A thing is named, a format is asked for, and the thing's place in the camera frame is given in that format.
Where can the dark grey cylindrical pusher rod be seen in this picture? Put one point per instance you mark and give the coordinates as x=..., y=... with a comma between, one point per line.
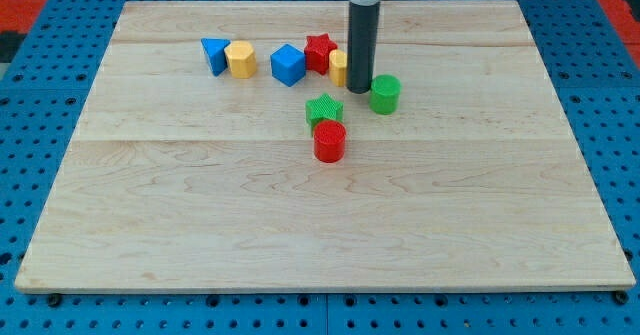
x=363, y=24

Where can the yellow heart block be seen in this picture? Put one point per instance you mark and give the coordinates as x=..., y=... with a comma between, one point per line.
x=338, y=67

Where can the red star block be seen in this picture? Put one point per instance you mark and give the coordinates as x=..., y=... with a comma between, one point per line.
x=317, y=51

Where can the green star block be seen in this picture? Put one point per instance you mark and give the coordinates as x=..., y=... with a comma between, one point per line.
x=323, y=108

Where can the green cylinder block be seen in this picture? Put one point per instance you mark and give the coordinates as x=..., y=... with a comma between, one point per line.
x=384, y=94

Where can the blue cube block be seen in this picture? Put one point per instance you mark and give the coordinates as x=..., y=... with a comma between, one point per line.
x=288, y=65

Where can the red cylinder block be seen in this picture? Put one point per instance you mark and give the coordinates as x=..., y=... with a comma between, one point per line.
x=329, y=141

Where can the yellow hexagon block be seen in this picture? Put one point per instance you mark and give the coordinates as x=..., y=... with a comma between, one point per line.
x=241, y=59

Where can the blue triangle block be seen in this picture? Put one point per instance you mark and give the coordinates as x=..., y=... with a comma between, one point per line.
x=214, y=49

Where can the light wooden board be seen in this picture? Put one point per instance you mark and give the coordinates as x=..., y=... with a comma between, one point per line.
x=177, y=181

